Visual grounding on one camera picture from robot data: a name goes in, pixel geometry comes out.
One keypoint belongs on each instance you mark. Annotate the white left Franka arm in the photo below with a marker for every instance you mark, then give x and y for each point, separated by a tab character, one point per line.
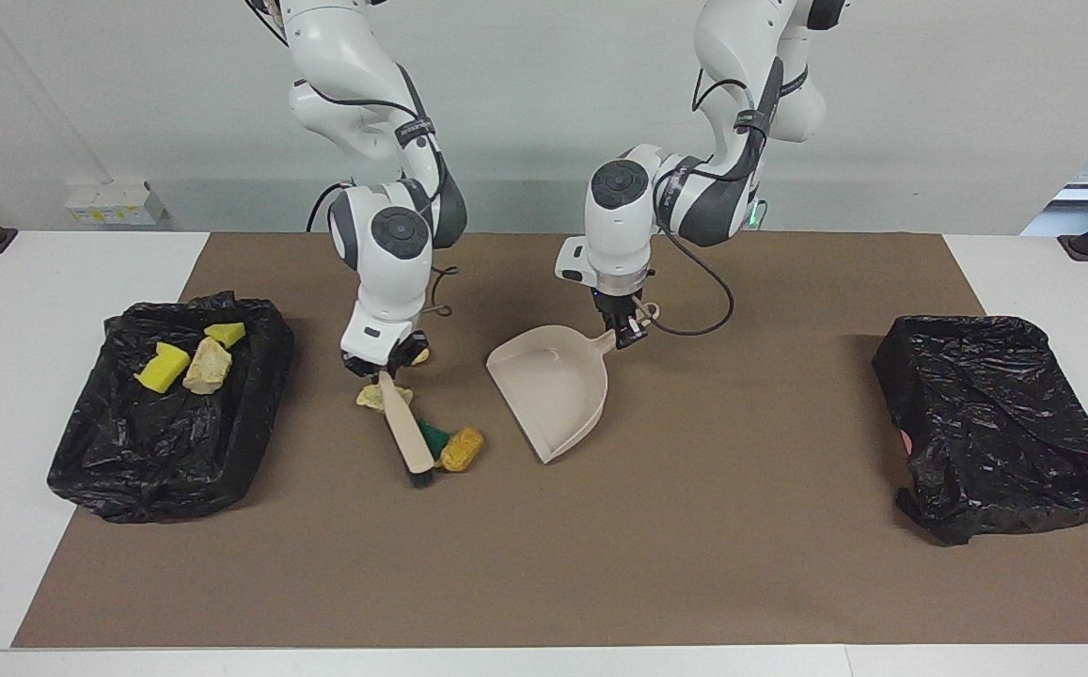
619	235

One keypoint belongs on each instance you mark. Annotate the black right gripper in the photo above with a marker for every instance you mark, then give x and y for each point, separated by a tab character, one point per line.
412	355

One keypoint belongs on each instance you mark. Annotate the pale ragged bread chunk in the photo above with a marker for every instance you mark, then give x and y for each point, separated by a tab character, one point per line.
372	400

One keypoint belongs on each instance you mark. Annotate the beige plastic dustpan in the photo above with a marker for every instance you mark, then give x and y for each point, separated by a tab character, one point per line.
553	385

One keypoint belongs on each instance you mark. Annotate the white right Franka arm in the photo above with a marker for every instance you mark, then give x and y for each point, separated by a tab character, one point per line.
393	273

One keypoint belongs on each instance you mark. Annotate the small yellow sponge wedge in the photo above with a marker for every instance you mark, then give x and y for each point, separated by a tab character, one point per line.
224	334

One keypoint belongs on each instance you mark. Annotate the beige hand brush black bristles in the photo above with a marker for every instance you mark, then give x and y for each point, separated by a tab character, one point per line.
407	432

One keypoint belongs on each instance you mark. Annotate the large notched yellow sponge piece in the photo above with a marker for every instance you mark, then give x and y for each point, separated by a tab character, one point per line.
163	369

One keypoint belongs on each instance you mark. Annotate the pale layered bread chunk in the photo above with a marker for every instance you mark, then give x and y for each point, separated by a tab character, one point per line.
208	367

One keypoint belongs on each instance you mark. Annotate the green and yellow sponge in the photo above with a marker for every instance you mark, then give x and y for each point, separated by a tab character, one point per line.
433	437

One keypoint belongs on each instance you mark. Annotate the black bagged bin pink spot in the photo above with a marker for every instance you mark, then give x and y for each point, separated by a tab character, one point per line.
985	423

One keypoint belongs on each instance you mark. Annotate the brown table mat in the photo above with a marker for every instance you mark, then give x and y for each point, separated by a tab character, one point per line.
600	583

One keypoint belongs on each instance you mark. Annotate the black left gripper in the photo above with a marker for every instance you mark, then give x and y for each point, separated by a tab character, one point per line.
621	308

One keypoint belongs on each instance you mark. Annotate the black bag-lined open bin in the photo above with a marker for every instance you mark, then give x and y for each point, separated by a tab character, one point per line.
130	451

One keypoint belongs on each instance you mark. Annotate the golden brown bread roll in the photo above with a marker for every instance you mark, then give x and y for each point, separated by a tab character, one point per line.
462	449

